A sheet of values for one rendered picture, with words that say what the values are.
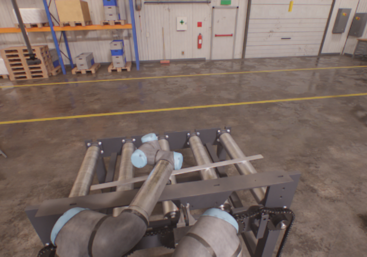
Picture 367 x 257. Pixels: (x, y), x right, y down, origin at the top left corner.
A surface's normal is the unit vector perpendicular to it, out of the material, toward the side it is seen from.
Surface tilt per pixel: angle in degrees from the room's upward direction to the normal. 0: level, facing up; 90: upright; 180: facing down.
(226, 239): 43
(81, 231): 33
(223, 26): 90
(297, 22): 90
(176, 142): 90
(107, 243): 49
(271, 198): 90
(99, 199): 0
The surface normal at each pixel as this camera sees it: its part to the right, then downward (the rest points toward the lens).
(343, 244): -0.01, -0.88
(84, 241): -0.23, -0.16
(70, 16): 0.17, 0.47
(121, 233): 0.44, -0.46
